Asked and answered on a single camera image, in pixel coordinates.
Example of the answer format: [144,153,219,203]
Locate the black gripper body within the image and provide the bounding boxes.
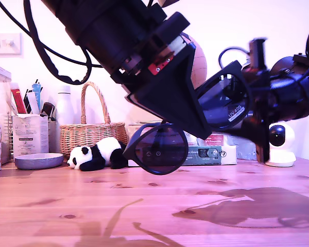
[78,0,161,97]

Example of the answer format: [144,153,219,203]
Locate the black sunglasses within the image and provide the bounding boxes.
[123,60,252,176]

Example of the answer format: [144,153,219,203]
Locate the cork globe on stand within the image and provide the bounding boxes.
[181,32,208,90]

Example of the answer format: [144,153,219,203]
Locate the silver can red label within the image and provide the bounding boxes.
[204,132,226,148]

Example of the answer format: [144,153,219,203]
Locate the silver can pale label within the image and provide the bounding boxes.
[128,122,150,137]

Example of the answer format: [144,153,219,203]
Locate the white metal bottle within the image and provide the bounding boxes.
[56,85,75,127]

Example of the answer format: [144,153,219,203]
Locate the panda plush toy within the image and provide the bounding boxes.
[66,136,129,172]

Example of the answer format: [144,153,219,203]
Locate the red and white tube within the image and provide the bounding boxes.
[9,82,28,114]

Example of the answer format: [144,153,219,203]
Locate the white cardboard holder box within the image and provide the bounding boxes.
[11,114,50,162]

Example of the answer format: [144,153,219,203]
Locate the grey shallow bowl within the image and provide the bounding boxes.
[14,153,65,170]

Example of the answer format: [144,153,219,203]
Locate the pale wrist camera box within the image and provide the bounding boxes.
[144,11,192,66]

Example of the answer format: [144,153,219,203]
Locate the small white round camera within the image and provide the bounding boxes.
[265,122,297,168]

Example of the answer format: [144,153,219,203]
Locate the thick black sleeved cable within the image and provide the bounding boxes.
[23,0,93,85]

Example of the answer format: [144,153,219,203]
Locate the wicker basket with handle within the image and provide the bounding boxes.
[59,81,129,158]

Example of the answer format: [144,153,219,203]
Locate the black handle tool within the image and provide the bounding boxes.
[40,101,57,121]

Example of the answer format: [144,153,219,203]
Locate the white wall light switch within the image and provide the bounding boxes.
[0,32,23,56]

